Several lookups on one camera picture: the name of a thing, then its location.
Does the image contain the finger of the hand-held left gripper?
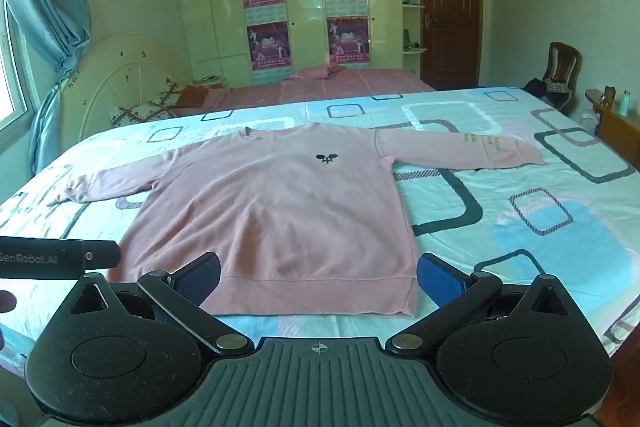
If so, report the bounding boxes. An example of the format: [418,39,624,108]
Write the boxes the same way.
[81,240,122,275]

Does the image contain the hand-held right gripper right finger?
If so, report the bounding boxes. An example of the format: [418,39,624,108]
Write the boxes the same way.
[384,253,568,354]

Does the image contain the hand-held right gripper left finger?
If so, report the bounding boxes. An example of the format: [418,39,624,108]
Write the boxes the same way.
[67,252,256,356]

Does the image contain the pink sweatshirt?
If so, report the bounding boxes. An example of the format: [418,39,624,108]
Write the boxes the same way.
[47,122,546,319]

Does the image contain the dark clothes on chair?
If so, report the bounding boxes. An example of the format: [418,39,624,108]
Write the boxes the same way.
[522,77,574,108]

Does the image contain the patterned blue white bed sheet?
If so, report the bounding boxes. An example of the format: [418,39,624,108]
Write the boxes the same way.
[0,87,640,378]

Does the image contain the white patterned pillow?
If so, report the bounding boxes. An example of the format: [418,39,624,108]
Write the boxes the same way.
[149,79,185,108]
[111,103,177,128]

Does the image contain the window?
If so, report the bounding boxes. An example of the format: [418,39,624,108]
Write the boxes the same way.
[0,0,37,130]

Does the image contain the brown striped cushion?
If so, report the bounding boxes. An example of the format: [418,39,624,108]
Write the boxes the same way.
[174,84,212,111]

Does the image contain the white round headboard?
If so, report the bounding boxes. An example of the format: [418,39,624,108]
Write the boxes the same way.
[60,34,194,142]

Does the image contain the stack of books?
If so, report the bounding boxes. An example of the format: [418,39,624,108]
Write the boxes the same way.
[192,74,229,89]

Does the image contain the pink bed sheet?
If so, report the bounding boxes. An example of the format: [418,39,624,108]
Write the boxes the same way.
[170,67,437,118]

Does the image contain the wooden side table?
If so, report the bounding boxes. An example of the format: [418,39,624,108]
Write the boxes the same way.
[584,89,640,158]

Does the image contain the folded pink cloth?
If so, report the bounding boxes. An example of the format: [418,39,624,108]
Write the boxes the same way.
[289,63,347,80]

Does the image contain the wooden chair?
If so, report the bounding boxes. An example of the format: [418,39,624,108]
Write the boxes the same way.
[522,42,584,114]

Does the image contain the cream corner shelves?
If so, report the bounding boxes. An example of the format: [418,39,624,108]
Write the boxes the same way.
[398,0,429,58]

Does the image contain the brown wooden door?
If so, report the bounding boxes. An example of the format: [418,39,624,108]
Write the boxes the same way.
[416,0,484,92]

